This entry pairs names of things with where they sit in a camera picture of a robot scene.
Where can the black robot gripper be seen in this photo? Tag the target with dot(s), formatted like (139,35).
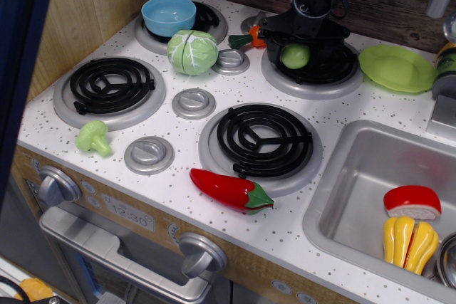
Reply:
(307,21)

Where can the green toy pear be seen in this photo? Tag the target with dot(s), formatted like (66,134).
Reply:
(295,56)

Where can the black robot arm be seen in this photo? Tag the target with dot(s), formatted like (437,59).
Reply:
(306,22)

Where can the light blue bowl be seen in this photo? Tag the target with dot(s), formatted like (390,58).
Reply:
(167,17)

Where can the black back right burner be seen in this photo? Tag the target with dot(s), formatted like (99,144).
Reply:
(340,78)

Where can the silver stovetop knob rear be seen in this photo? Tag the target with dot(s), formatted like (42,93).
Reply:
(252,21)

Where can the silver stovetop knob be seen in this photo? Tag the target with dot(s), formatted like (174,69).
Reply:
(231,62)
(252,21)
(149,155)
(193,104)

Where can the orange toy carrot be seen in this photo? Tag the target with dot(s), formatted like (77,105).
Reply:
(252,38)

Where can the silver stovetop knob back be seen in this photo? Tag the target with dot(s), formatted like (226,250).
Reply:
(231,62)

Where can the black front right burner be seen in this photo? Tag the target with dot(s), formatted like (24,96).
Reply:
(267,144)

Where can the light green plate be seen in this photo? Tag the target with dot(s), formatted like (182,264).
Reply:
(397,68)

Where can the green toy cabbage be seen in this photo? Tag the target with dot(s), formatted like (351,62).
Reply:
(192,52)

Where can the silver stovetop knob middle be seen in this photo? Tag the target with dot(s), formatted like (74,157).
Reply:
(193,104)

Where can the silver sink basin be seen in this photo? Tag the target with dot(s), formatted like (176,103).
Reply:
(346,214)

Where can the yellow green can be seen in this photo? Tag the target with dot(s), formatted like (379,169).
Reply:
(444,83)

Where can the red toy chili pepper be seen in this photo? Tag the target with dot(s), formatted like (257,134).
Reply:
(238,194)

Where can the black front left burner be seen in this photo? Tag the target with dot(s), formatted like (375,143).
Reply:
(119,91)

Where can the silver stovetop knob front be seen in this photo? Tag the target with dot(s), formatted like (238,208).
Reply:
(149,155)

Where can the red toy cheese wedge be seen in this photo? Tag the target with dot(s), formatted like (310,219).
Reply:
(417,202)

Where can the green toy broccoli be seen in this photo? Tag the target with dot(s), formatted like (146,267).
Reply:
(92,136)

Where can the silver oven knob right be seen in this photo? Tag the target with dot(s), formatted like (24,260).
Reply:
(201,255)

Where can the silver oven knob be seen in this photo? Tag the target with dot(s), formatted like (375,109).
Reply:
(56,187)
(201,255)

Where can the silver pot in sink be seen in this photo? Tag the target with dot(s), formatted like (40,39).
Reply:
(446,260)

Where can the silver oven knob left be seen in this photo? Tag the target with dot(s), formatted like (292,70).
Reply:
(56,187)

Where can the orange object bottom left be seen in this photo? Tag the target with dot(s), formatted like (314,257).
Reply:
(36,289)

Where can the silver oven door handle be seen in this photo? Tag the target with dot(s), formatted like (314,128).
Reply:
(103,247)

